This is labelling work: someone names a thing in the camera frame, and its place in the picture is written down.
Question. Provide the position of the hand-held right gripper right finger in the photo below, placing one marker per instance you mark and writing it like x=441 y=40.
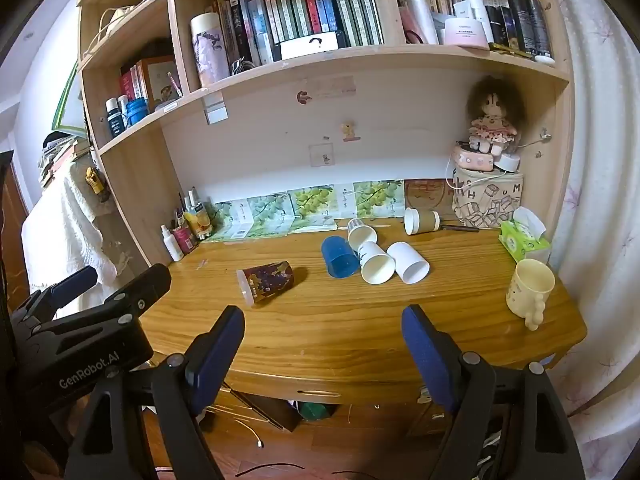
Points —
x=425 y=355

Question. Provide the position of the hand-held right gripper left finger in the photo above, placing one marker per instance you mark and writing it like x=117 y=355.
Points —
x=220 y=355

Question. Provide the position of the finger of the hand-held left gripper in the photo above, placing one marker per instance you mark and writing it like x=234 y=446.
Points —
x=145 y=285
x=75 y=282

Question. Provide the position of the purple patterned cup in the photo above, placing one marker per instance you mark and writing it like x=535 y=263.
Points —
x=270 y=280

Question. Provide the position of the plain white cup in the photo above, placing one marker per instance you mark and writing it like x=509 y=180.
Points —
x=407 y=260

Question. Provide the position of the blue plastic cup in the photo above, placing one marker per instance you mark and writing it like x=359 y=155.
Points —
x=337 y=255

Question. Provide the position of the brown sleeved paper cup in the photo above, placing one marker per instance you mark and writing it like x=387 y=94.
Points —
x=425 y=220

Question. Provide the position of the white paper cup patterned rim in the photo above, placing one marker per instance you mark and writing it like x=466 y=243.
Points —
x=361 y=235

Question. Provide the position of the white spray bottle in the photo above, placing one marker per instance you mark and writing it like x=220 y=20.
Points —
x=172 y=246

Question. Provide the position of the white lace cloth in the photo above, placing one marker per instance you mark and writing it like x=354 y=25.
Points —
x=65 y=225

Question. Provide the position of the yellow cosmetic bottle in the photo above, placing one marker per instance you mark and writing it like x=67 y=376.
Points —
x=200 y=222

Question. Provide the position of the yellow toy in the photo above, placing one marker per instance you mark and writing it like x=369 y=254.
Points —
x=94 y=180

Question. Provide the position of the green container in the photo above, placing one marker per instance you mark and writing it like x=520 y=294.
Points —
x=315 y=410

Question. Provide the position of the wooden bookshelf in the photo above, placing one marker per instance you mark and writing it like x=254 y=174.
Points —
x=140 y=175

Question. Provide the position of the cream ceramic mug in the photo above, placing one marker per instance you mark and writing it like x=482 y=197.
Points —
x=530 y=290

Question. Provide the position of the pile of books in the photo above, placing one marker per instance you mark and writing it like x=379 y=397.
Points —
x=55 y=155

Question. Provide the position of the black pen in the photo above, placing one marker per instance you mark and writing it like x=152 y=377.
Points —
x=460 y=228

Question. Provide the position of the green tissue pack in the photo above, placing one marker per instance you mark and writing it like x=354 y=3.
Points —
x=525 y=240

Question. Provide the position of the brown cardboard picture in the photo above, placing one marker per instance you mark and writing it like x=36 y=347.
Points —
x=427 y=195

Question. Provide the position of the printed storage box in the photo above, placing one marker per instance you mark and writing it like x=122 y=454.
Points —
x=487 y=200

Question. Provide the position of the dark ink bottle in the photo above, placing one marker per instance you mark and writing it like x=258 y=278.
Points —
x=114 y=119

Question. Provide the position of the blue jar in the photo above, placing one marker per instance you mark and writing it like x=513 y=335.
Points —
x=136 y=111

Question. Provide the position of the leaf print folding card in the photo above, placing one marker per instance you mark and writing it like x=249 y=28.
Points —
x=310 y=205

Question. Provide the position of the green framed picture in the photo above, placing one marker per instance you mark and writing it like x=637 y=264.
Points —
x=67 y=100

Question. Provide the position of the white shelf tag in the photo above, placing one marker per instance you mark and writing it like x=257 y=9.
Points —
x=216 y=109

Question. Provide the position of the red books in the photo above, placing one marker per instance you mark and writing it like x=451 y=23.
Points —
x=132 y=82

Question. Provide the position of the pink small device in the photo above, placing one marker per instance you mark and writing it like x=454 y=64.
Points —
x=472 y=157

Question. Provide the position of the white round charger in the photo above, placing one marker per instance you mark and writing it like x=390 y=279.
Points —
x=510 y=162

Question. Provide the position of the white patterned thermos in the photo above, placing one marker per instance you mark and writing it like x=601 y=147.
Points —
x=209 y=50

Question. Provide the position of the white curtain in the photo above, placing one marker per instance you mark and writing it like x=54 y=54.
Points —
x=600 y=185

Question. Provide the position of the curly haired doll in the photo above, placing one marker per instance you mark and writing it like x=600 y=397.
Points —
x=492 y=115

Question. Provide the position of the white card box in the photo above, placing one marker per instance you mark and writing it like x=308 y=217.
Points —
x=310 y=46

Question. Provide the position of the row of books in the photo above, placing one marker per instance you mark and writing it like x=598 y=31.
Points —
x=310 y=15

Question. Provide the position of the row of cosmetic bottles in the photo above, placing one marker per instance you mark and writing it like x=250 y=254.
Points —
x=500 y=10

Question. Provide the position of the clear wall hook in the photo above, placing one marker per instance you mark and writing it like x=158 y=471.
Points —
x=321 y=155

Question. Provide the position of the bear wall sticker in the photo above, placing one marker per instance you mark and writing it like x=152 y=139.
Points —
x=348 y=130

